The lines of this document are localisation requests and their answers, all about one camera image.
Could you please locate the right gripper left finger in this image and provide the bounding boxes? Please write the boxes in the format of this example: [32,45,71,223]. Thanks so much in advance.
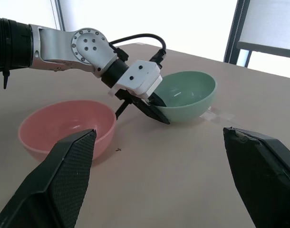
[0,128,97,228]

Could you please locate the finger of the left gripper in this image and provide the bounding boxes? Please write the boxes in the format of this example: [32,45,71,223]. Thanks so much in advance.
[149,92,167,107]
[135,99,171,125]

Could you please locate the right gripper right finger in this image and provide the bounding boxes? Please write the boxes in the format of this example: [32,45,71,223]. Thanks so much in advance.
[222,126,290,228]

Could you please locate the green bowl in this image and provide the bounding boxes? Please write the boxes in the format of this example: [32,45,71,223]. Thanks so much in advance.
[148,71,218,124]

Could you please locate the pink bowl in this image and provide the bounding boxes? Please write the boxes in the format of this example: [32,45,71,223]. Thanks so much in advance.
[18,99,117,162]

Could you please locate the black zip tie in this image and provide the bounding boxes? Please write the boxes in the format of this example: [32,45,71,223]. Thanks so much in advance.
[115,99,133,118]
[2,68,11,90]

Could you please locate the clear tape strip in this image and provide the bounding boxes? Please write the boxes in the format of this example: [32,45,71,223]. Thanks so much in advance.
[200,108,235,123]

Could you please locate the white roller blind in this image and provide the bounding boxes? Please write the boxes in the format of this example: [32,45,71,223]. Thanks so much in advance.
[237,0,290,52]

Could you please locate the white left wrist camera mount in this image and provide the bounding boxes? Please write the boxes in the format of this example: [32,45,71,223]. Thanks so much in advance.
[108,60,163,99]

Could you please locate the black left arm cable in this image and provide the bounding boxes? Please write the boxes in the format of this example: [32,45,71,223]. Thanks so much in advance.
[109,34,168,70]

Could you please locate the dark window frame post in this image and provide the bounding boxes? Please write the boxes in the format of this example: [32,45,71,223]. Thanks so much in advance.
[222,0,253,69]

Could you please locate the grey window frame post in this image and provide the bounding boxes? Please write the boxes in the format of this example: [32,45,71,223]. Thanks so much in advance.
[50,0,66,31]

